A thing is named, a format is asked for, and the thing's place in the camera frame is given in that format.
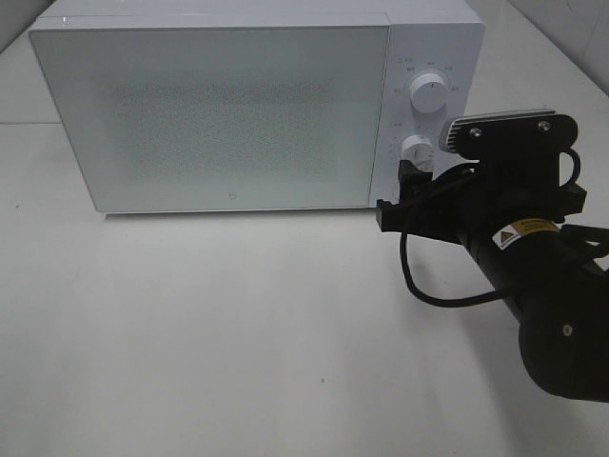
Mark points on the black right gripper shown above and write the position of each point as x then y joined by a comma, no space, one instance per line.
498,200

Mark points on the white timer knob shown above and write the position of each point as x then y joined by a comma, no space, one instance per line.
419,151

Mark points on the white microwave door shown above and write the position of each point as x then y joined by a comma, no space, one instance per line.
195,120

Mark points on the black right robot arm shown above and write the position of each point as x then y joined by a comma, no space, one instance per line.
559,296

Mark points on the upper white power knob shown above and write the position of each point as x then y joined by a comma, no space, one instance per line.
428,90

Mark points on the white microwave oven body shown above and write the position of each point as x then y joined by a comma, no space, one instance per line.
440,35

